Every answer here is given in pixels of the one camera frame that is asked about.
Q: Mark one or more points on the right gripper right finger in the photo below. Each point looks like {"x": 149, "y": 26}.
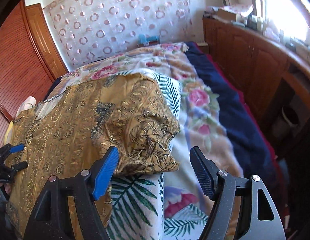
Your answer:
{"x": 258, "y": 216}

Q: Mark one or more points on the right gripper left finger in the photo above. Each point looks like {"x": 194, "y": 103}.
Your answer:
{"x": 50, "y": 217}

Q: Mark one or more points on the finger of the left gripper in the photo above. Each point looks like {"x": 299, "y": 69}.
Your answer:
{"x": 16, "y": 167}
{"x": 8, "y": 149}

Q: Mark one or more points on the golden patterned garment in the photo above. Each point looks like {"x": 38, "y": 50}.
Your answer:
{"x": 70, "y": 132}

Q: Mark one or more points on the yellow plush toy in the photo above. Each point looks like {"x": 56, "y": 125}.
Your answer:
{"x": 8, "y": 134}

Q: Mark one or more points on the navy blue bedsheet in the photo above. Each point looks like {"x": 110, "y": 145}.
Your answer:
{"x": 252, "y": 150}

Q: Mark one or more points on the palm leaf blanket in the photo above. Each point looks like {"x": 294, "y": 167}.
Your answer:
{"x": 164, "y": 205}

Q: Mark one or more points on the brown louvered wardrobe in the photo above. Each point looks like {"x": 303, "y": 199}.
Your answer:
{"x": 29, "y": 60}

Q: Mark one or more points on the floral quilt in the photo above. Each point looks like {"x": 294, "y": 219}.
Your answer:
{"x": 197, "y": 99}

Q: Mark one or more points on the brown wooden cabinet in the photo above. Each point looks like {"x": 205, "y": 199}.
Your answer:
{"x": 267, "y": 73}

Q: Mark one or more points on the white circle-pattern curtain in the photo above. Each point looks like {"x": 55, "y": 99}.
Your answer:
{"x": 90, "y": 30}

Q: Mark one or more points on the blue toy at headboard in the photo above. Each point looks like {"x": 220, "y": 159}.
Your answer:
{"x": 144, "y": 41}

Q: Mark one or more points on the cardboard box on cabinet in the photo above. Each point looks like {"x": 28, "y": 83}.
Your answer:
{"x": 235, "y": 12}

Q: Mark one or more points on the window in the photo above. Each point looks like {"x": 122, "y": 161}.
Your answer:
{"x": 285, "y": 16}

